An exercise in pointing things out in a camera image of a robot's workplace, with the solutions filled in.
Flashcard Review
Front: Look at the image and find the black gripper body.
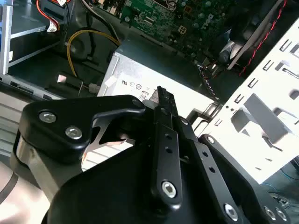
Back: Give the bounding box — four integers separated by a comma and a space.
42, 140, 233, 224

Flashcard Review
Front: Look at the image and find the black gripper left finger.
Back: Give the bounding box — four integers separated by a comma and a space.
18, 86, 184, 209

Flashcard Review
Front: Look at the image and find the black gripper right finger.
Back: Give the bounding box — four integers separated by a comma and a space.
174, 116, 293, 224

